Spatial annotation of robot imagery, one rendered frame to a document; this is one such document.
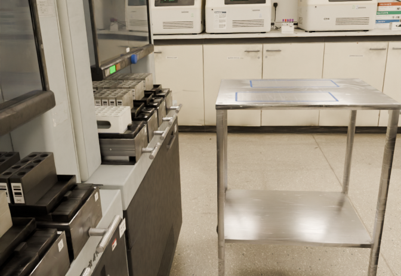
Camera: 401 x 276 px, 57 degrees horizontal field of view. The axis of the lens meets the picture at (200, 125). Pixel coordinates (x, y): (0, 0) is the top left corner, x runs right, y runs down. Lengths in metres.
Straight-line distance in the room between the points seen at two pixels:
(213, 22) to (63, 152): 2.59
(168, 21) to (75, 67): 2.48
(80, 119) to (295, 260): 1.30
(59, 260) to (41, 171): 0.17
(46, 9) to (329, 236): 1.25
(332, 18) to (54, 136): 2.84
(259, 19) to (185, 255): 2.09
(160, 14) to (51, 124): 2.63
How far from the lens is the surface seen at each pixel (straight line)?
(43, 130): 0.77
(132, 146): 1.01
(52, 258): 0.62
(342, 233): 1.60
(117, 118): 1.01
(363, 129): 3.67
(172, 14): 3.31
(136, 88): 1.30
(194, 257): 1.87
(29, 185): 0.69
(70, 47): 0.87
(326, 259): 1.93
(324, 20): 3.35
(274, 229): 1.57
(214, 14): 3.27
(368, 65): 3.48
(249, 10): 3.27
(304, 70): 3.35
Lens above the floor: 1.14
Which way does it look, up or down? 18 degrees down
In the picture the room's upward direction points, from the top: 2 degrees counter-clockwise
